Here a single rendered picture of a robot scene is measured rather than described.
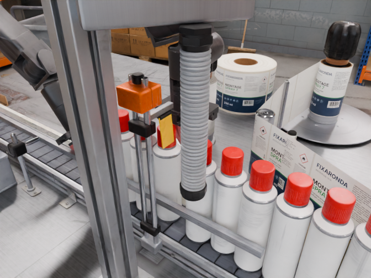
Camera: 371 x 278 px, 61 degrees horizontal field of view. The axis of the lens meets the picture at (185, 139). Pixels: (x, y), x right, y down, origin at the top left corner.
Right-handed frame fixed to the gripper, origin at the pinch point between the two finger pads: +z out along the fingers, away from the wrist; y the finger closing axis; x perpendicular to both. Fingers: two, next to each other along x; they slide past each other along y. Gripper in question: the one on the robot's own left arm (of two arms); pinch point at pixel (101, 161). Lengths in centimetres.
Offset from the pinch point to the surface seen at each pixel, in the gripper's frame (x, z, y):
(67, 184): 9.2, 0.8, -5.6
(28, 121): 29.5, -19.6, 3.3
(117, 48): 262, -96, 251
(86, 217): 5.1, 9.0, -7.9
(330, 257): -42.9, 24.3, -2.9
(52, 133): 20.3, -12.3, 3.2
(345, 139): -30, 30, 50
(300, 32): 110, 9, 426
